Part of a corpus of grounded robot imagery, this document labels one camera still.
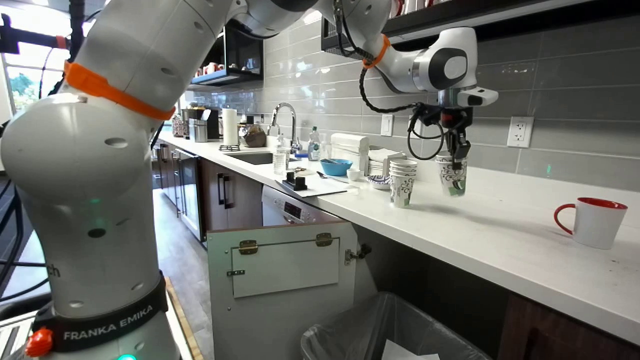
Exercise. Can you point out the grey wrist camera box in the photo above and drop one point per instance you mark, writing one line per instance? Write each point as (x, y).
(479, 99)

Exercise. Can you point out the open cabinet door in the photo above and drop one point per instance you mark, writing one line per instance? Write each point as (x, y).
(280, 292)

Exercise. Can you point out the glass coffee pot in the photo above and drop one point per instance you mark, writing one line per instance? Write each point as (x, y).
(253, 133)

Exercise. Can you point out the blue patterned paper bowl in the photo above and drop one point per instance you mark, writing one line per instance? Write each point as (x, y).
(378, 182)

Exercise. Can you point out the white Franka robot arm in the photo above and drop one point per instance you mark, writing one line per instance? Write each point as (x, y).
(86, 187)

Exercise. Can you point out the blue plastic bowl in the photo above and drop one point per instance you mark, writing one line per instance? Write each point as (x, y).
(335, 167)

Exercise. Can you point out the black floating shelf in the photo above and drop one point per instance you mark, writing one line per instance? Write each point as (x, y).
(533, 21)

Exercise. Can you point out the black wall shelf unit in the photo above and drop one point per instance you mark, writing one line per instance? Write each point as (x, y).
(243, 52)

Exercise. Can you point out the white wall outlet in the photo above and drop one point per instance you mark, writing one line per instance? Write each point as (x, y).
(520, 133)

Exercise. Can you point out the white paper towel roll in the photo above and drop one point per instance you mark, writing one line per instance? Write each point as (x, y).
(231, 130)

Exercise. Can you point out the grey trash bin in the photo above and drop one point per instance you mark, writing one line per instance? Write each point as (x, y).
(361, 331)

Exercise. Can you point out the small white cup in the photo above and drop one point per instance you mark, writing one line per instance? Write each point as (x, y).
(355, 174)

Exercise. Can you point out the steel dishwasher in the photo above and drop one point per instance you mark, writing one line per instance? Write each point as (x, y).
(273, 210)

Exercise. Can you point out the white cutting board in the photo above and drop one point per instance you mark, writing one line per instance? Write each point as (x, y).
(323, 188)

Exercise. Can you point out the kitchen sink basin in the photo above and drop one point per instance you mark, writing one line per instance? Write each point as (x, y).
(250, 157)

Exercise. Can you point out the chrome kitchen faucet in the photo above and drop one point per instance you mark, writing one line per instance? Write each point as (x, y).
(283, 105)

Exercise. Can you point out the white square containers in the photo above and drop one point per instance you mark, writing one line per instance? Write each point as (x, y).
(381, 158)

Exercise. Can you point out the clear plastic water bottle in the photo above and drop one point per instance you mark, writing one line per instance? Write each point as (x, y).
(280, 158)

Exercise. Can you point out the white wall switch plate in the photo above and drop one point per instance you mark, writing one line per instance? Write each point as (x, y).
(387, 124)

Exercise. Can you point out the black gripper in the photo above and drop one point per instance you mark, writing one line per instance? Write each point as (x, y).
(454, 122)

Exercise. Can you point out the dark wooden base cabinet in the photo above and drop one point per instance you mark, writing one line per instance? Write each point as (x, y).
(567, 341)

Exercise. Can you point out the black plastic holder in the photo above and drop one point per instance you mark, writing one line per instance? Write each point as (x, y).
(294, 181)

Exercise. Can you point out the steel coffee machine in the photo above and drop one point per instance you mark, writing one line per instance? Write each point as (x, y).
(203, 124)

